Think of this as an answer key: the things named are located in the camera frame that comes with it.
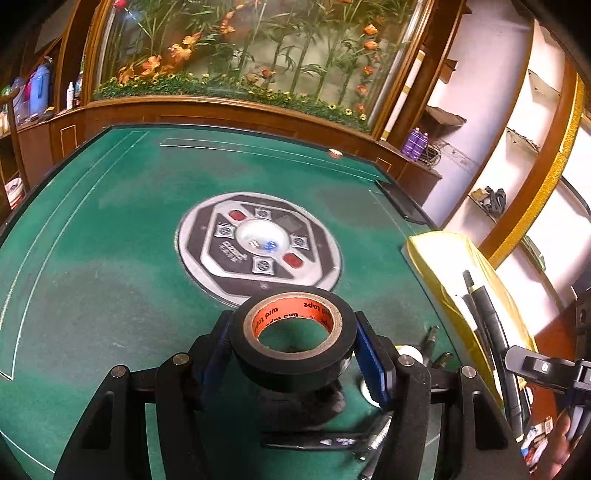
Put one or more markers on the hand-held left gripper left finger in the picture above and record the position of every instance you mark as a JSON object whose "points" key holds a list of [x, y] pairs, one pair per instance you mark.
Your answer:
{"points": [[217, 355]]}

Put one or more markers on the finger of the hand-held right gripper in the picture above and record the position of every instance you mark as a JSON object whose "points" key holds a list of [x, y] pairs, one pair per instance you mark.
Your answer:
{"points": [[531, 364]]}

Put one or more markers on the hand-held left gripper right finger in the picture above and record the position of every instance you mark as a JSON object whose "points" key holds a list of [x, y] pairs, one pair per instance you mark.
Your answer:
{"points": [[371, 369]]}

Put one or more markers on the clear pen black grip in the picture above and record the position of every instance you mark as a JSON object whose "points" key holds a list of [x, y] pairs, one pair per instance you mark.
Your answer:
{"points": [[374, 434]]}

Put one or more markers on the black electrical tape roll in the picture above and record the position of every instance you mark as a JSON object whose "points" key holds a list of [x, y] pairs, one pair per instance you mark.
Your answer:
{"points": [[286, 369]]}

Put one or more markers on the gold foil lined box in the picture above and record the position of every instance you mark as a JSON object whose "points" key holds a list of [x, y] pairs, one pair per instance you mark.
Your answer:
{"points": [[438, 258]]}

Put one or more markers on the person's right hand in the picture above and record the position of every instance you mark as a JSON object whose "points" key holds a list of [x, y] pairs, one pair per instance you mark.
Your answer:
{"points": [[558, 447]]}

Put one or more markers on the white light bulb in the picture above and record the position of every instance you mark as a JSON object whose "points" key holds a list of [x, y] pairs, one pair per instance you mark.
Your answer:
{"points": [[368, 392]]}

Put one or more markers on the small white tape roll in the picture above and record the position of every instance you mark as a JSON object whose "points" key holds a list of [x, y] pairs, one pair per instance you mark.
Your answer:
{"points": [[411, 353]]}

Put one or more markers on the colourful printed packet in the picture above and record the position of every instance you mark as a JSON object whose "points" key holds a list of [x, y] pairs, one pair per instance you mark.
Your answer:
{"points": [[538, 438]]}

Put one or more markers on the black marker pen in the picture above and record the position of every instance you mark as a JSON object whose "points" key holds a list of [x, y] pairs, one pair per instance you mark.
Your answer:
{"points": [[314, 441]]}

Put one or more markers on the round grey control panel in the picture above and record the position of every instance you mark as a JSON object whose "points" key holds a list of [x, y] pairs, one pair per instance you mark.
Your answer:
{"points": [[207, 240]]}

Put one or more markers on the small red white disc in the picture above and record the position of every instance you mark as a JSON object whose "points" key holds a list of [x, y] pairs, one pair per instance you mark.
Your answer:
{"points": [[335, 153]]}

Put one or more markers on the purple spray can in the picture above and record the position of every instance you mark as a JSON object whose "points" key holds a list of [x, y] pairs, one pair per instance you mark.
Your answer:
{"points": [[410, 143], [421, 146]]}

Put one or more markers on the white plastic bucket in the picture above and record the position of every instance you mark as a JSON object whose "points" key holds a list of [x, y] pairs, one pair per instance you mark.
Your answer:
{"points": [[14, 191]]}

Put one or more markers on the white rolled scroll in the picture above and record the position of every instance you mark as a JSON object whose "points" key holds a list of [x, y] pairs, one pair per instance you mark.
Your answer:
{"points": [[401, 97]]}

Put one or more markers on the artificial flower display case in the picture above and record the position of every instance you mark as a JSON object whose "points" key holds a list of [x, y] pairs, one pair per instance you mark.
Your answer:
{"points": [[249, 60]]}

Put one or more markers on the small white bottle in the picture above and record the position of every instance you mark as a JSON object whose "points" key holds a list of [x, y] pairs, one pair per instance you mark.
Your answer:
{"points": [[69, 95]]}

